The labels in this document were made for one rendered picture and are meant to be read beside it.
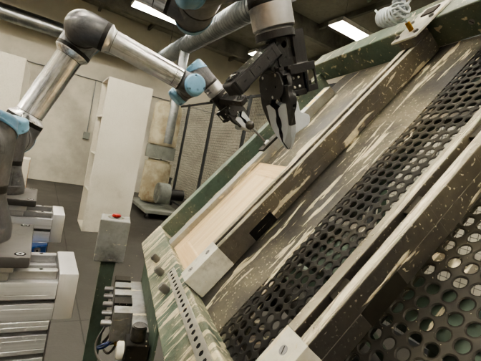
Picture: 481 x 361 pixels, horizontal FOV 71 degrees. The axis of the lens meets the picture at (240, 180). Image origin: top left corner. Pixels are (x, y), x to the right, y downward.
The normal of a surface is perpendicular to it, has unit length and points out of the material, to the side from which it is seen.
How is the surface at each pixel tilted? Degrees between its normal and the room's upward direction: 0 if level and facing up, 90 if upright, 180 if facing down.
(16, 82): 90
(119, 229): 90
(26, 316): 90
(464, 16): 144
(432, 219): 90
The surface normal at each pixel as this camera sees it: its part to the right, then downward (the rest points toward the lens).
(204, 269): 0.33, 0.11
